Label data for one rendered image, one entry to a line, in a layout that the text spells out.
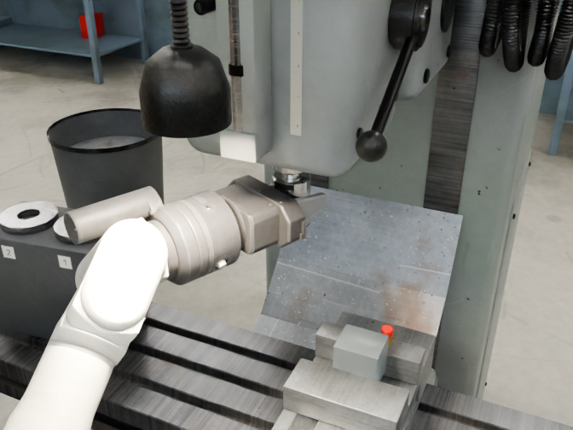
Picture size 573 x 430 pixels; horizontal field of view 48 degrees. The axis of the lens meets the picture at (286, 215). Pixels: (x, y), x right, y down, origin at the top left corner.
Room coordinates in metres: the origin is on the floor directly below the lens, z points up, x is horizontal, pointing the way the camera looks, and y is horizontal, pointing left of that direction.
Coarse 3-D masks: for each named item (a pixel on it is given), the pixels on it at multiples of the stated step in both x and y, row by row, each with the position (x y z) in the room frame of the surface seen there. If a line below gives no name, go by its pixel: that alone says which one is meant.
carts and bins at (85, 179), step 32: (64, 128) 2.62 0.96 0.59; (96, 128) 2.73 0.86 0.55; (128, 128) 2.75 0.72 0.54; (64, 160) 2.35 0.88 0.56; (96, 160) 2.30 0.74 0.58; (128, 160) 2.34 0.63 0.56; (160, 160) 2.51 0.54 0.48; (64, 192) 2.41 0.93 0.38; (96, 192) 2.31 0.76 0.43; (128, 192) 2.34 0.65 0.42; (160, 192) 2.49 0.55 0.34
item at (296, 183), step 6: (276, 174) 0.70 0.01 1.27; (306, 174) 0.70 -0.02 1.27; (276, 180) 0.69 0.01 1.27; (282, 180) 0.69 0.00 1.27; (288, 180) 0.69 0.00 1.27; (294, 180) 0.69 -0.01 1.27; (300, 180) 0.69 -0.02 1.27; (306, 180) 0.69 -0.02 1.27; (276, 186) 0.69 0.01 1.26; (282, 186) 0.68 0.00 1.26; (288, 186) 0.68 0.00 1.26; (294, 186) 0.68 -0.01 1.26; (300, 186) 0.68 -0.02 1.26; (306, 186) 0.69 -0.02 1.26
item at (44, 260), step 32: (0, 224) 0.88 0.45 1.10; (32, 224) 0.87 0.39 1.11; (64, 224) 0.87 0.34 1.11; (0, 256) 0.85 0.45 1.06; (32, 256) 0.83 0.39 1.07; (64, 256) 0.81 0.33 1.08; (0, 288) 0.85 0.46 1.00; (32, 288) 0.83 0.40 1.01; (64, 288) 0.82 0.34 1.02; (0, 320) 0.86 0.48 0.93; (32, 320) 0.84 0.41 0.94
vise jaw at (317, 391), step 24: (288, 384) 0.61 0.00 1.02; (312, 384) 0.61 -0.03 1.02; (336, 384) 0.61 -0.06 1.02; (360, 384) 0.61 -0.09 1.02; (384, 384) 0.61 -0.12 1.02; (288, 408) 0.61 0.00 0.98; (312, 408) 0.59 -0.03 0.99; (336, 408) 0.58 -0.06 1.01; (360, 408) 0.57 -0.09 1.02; (384, 408) 0.57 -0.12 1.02
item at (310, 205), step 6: (300, 198) 0.68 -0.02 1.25; (306, 198) 0.68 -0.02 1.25; (312, 198) 0.68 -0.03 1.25; (318, 198) 0.69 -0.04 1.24; (324, 198) 0.69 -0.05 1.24; (300, 204) 0.67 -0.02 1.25; (306, 204) 0.67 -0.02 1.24; (312, 204) 0.68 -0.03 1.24; (318, 204) 0.69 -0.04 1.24; (324, 204) 0.69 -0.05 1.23; (306, 210) 0.67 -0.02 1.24; (312, 210) 0.68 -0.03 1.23; (318, 210) 0.69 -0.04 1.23; (306, 216) 0.67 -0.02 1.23
